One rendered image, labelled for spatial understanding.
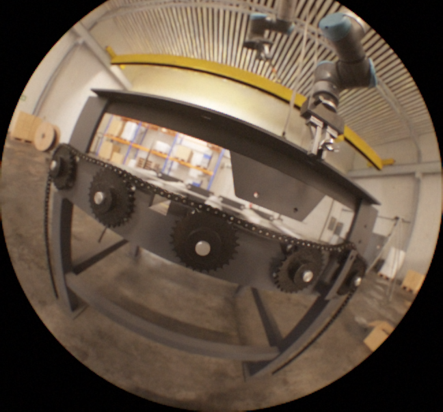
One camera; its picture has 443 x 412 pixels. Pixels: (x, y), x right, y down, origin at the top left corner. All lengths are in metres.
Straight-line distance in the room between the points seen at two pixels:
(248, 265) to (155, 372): 0.83
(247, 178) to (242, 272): 0.27
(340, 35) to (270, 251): 0.60
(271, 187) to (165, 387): 1.06
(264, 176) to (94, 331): 1.17
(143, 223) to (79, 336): 0.87
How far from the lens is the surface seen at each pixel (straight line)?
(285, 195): 0.46
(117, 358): 1.05
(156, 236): 0.45
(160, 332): 0.77
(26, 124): 7.45
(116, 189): 0.44
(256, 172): 0.43
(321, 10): 7.74
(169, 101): 0.43
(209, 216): 0.35
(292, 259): 0.45
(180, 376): 1.06
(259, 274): 0.49
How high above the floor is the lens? 0.99
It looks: 1 degrees down
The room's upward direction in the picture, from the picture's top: 21 degrees clockwise
